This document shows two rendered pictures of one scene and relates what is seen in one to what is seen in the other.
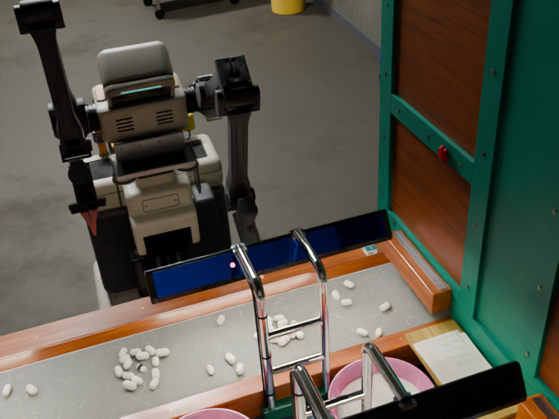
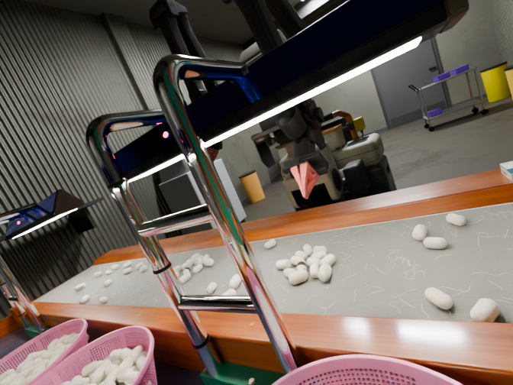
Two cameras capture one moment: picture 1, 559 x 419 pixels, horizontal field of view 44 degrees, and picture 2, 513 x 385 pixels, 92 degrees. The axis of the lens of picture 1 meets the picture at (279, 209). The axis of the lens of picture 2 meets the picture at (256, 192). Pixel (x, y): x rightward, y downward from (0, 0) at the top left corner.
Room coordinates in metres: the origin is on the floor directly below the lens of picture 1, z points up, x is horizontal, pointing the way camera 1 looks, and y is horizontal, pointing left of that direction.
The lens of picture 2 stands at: (1.09, -0.31, 1.01)
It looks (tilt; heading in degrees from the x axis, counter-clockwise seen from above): 10 degrees down; 51
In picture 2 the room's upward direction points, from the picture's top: 23 degrees counter-clockwise
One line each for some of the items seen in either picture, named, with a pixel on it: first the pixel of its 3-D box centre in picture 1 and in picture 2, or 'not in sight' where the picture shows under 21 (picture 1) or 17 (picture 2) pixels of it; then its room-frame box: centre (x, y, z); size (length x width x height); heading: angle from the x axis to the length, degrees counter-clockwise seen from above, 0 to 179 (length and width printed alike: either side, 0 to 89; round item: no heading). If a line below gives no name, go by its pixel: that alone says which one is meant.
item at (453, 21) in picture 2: (271, 250); (217, 113); (1.36, 0.03, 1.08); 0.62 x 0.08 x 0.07; 107
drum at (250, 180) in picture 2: not in sight; (252, 186); (4.03, 3.36, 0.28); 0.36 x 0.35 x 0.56; 105
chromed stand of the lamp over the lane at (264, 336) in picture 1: (284, 325); (232, 233); (1.28, 0.01, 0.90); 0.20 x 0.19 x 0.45; 107
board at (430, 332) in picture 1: (461, 370); not in sight; (1.20, -0.42, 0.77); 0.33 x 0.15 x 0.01; 17
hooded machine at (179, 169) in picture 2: not in sight; (199, 189); (2.75, 2.88, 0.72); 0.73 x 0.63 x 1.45; 15
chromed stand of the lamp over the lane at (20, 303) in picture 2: not in sight; (35, 270); (1.00, 0.94, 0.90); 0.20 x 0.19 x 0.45; 107
